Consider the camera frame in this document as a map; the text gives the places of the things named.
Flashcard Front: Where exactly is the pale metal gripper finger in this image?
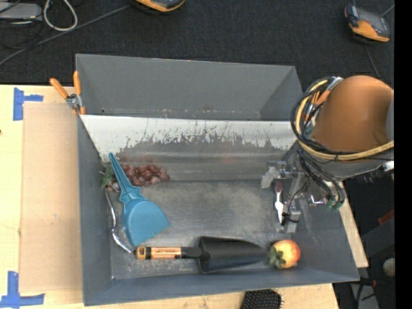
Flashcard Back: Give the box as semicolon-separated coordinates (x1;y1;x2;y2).
274;181;302;234
261;161;288;189

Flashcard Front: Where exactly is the red-yellow toy apple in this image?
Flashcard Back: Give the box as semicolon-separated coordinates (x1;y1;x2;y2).
267;239;301;270

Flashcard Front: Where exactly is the grey metal bin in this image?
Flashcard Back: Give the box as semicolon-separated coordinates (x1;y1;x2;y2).
75;53;361;307

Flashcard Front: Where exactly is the black hairbrush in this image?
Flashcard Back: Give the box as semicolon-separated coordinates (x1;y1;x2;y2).
240;288;285;309

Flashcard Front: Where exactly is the red toy grape bunch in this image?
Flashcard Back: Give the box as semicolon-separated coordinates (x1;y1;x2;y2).
100;164;171;192

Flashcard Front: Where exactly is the blue plastic scoop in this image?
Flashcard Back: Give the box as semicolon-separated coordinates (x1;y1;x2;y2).
108;153;171;248

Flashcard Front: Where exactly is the bent silver metal bar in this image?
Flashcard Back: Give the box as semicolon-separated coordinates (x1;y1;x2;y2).
104;190;133;254

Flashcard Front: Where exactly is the brown cardboard board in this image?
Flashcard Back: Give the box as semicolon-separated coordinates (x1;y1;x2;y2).
18;102;85;295

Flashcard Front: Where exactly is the black trowel with orange handle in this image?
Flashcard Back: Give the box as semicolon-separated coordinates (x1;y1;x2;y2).
133;236;270;275

